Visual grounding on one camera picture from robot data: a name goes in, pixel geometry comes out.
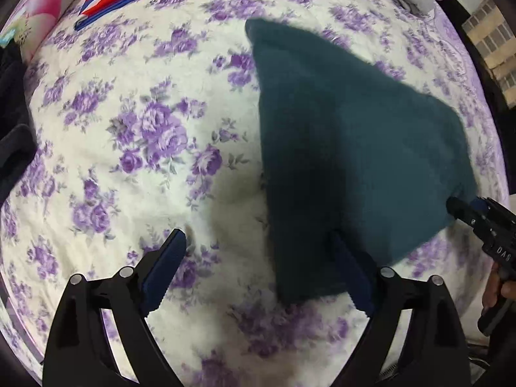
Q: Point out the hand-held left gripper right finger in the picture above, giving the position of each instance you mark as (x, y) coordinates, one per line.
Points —
(355, 280)

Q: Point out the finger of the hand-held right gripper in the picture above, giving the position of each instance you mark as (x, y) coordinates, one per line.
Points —
(463, 209)

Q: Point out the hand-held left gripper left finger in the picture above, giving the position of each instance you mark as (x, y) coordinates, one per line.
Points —
(165, 274)

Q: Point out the dark green pants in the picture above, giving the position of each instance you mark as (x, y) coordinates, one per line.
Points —
(342, 149)

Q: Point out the person's right hand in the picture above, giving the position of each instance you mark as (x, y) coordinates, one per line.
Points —
(492, 290)

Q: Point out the purple floral bedsheet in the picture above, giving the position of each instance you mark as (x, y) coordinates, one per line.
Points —
(141, 129)

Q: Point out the checked grey beige curtain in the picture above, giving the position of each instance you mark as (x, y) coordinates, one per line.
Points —
(492, 40)

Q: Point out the black clothing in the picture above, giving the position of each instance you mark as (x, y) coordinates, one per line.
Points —
(12, 100)

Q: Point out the floral print pillow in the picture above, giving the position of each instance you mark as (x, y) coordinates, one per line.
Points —
(40, 4)

